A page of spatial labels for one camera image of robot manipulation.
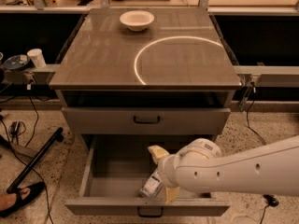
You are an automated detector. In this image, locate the black cable left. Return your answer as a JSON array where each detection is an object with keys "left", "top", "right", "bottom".
[{"left": 23, "top": 84, "right": 41, "bottom": 148}]

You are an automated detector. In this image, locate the black tripod leg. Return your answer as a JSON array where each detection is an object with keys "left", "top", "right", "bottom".
[{"left": 7, "top": 127, "right": 64, "bottom": 194}]

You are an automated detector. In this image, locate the white ceramic bowl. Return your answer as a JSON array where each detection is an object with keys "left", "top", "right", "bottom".
[{"left": 120, "top": 10, "right": 154, "bottom": 32}]

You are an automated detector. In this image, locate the small black floor device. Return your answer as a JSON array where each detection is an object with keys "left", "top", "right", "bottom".
[{"left": 9, "top": 121, "right": 21, "bottom": 137}]

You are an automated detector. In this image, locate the closed upper drawer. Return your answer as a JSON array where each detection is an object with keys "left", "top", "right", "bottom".
[{"left": 62, "top": 107, "right": 230, "bottom": 135}]

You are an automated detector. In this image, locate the black power adapter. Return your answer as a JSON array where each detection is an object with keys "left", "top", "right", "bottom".
[{"left": 263, "top": 195, "right": 279, "bottom": 207}]

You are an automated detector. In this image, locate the black power cable right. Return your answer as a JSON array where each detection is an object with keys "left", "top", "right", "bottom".
[{"left": 245, "top": 84, "right": 268, "bottom": 147}]

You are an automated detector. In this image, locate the white paper cup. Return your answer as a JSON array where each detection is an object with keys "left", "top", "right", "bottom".
[{"left": 27, "top": 49, "right": 46, "bottom": 68}]

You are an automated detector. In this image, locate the grey drawer cabinet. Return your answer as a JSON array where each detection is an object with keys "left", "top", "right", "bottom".
[{"left": 50, "top": 7, "right": 242, "bottom": 148}]

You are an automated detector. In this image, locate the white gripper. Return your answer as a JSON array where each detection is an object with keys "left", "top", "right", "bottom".
[{"left": 148, "top": 145, "right": 186, "bottom": 204}]

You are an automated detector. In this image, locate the open middle drawer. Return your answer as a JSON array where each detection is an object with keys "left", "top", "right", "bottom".
[{"left": 65, "top": 134, "right": 230, "bottom": 218}]

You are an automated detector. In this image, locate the black slipper foot near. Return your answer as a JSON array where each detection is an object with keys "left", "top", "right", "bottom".
[{"left": 0, "top": 182, "right": 46, "bottom": 217}]

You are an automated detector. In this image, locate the dark blue plate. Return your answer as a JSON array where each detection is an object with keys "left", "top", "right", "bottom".
[{"left": 3, "top": 54, "right": 30, "bottom": 71}]

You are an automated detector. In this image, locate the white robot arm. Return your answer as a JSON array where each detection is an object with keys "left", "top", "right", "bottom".
[{"left": 149, "top": 136, "right": 299, "bottom": 203}]

